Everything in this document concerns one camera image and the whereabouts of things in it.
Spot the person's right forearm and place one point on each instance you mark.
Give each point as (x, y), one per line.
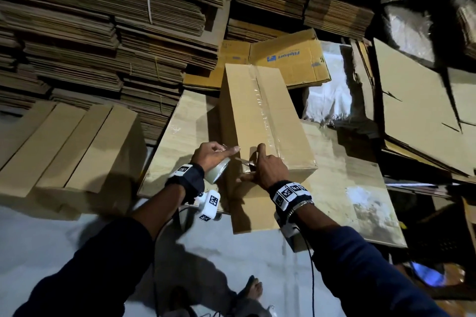
(372, 276)

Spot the black left wrist band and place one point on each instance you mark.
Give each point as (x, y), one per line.
(184, 181)

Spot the person's trouser leg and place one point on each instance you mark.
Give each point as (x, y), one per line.
(238, 307)

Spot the person's left hand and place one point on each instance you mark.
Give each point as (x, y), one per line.
(212, 157)

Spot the person's bare foot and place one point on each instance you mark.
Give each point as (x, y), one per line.
(251, 288)

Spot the white plastic sack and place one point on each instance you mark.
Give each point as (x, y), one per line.
(331, 86)

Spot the blue glowing device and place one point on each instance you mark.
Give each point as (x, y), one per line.
(429, 274)

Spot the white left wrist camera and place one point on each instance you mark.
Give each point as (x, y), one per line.
(208, 206)

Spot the yellow carton with blue print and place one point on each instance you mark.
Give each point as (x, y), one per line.
(294, 57)

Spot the small metal cutter blade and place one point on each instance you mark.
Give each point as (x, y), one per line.
(248, 161)

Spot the person's left forearm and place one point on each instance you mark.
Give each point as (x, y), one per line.
(97, 268)

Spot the person's right hand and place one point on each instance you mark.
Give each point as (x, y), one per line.
(268, 170)

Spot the pile of brown cartons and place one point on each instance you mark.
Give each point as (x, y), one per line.
(424, 105)

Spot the clear plastic sheet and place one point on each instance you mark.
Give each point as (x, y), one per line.
(409, 31)

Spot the plywood work board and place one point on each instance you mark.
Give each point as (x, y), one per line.
(349, 187)

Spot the stacks of flat cardboard bundles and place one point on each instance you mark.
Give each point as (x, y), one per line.
(89, 31)

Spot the clear tape roll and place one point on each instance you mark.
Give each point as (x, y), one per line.
(217, 172)

